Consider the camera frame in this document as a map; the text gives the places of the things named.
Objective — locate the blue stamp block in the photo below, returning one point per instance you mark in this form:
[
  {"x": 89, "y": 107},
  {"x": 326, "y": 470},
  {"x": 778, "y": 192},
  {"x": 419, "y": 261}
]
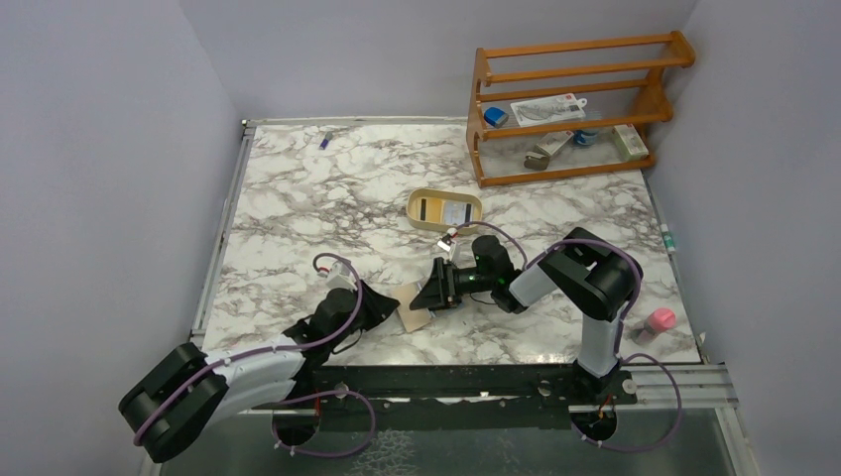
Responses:
[{"x": 495, "y": 117}]

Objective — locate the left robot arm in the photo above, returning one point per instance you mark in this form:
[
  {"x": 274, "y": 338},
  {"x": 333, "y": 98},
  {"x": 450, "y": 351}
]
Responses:
[{"x": 189, "y": 390}]

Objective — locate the beige oval tray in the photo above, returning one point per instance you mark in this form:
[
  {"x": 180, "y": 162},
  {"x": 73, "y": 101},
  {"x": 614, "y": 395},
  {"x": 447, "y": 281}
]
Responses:
[{"x": 438, "y": 210}]

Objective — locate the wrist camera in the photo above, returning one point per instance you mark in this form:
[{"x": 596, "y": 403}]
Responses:
[
  {"x": 448, "y": 244},
  {"x": 340, "y": 276}
]

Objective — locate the wooden shelf rack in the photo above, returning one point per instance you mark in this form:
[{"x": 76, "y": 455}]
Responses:
[{"x": 643, "y": 77}]

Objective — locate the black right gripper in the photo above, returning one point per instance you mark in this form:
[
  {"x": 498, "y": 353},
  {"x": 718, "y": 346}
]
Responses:
[{"x": 444, "y": 285}]

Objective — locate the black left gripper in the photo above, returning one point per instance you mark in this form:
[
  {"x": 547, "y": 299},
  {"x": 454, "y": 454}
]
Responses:
[{"x": 362, "y": 301}]

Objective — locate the blue tape roll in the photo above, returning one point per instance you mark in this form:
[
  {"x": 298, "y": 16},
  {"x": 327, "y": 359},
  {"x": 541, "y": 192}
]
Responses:
[{"x": 586, "y": 137}]

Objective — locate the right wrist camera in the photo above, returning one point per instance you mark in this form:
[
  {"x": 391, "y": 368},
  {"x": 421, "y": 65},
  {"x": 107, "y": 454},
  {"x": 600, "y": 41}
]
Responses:
[{"x": 448, "y": 244}]

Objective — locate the small purple marker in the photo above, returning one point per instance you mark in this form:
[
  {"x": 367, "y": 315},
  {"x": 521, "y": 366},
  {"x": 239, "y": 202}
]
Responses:
[{"x": 326, "y": 140}]

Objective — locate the grey metal clip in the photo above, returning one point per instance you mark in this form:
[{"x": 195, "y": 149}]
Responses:
[{"x": 545, "y": 149}]

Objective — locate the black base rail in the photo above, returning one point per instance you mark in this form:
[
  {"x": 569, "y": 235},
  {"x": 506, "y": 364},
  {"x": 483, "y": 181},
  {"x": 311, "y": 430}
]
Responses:
[{"x": 432, "y": 397}]

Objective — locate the card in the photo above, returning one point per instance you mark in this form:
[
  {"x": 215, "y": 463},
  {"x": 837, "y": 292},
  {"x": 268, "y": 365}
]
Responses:
[{"x": 455, "y": 213}]

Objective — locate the green white small box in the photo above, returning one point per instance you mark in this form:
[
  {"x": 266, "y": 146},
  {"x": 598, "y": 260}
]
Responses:
[{"x": 629, "y": 142}]

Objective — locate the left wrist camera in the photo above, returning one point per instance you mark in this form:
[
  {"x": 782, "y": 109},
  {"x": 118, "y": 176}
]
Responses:
[{"x": 340, "y": 276}]

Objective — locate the beige card holder wallet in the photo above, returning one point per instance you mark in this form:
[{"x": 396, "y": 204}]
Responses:
[{"x": 414, "y": 320}]

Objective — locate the white printed package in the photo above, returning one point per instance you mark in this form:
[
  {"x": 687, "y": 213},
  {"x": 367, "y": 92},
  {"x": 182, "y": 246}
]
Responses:
[{"x": 549, "y": 110}]

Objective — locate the pink bottle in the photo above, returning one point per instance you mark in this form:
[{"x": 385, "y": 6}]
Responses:
[{"x": 658, "y": 322}]

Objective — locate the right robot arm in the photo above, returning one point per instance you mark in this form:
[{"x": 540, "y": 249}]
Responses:
[{"x": 600, "y": 279}]

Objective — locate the green white pen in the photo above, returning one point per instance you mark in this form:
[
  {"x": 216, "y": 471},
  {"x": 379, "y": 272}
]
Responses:
[{"x": 667, "y": 239}]

